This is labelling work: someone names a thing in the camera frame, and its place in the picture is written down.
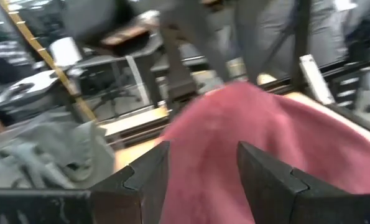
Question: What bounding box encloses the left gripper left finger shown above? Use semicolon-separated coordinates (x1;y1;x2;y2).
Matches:
90;140;170;224

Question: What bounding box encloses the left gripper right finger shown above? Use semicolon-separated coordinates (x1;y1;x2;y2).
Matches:
236;141;370;224

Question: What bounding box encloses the maroon cap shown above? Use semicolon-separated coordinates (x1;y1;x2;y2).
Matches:
155;81;370;224

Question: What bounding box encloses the clear plastic bin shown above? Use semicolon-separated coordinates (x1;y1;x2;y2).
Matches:
0;105;117;190

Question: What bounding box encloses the black office chair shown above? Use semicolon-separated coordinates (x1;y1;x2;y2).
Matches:
78;67;142;114

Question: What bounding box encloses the white box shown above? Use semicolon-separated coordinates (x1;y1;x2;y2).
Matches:
49;36;83;67

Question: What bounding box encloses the black aluminium rail frame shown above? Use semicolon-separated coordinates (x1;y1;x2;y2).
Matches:
105;123;170;149

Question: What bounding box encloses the white bracket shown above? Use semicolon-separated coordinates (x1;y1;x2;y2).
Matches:
299;54;335;106

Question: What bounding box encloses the black frame post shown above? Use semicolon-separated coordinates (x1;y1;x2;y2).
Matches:
292;0;312;91

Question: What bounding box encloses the yellow hanging cable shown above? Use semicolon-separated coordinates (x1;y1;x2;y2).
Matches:
0;0;97;123

